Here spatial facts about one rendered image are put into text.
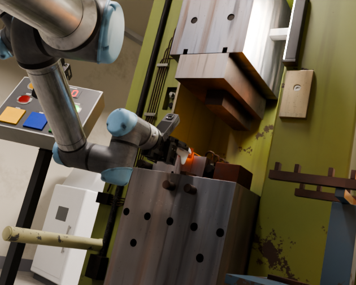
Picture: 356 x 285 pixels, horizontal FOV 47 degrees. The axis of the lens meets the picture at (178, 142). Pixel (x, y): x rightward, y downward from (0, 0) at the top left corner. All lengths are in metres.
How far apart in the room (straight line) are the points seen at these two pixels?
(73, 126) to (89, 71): 3.80
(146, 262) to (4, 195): 3.18
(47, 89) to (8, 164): 3.43
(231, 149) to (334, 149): 0.61
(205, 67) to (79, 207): 2.59
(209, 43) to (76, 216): 2.63
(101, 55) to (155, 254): 0.71
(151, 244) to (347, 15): 1.00
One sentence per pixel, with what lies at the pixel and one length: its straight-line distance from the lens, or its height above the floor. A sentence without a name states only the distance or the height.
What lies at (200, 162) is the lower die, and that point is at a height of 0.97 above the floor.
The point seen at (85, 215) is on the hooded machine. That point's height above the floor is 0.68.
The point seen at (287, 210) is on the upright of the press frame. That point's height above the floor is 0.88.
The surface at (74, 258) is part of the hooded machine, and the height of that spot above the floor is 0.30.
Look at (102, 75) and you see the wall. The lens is 4.89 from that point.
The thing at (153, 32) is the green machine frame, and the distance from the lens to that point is 1.86.
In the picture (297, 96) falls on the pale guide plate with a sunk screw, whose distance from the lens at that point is 1.42.
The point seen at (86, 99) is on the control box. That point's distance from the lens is 1.61.
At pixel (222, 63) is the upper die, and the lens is 1.43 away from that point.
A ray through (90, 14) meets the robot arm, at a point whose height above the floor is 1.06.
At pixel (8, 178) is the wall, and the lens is 4.36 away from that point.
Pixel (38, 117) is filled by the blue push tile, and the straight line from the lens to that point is 1.57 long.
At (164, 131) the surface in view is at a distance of 1.19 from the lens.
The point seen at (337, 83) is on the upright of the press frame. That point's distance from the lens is 1.43.
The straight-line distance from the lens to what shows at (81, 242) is 1.54.
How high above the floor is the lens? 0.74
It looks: 12 degrees up
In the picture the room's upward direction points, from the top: 13 degrees clockwise
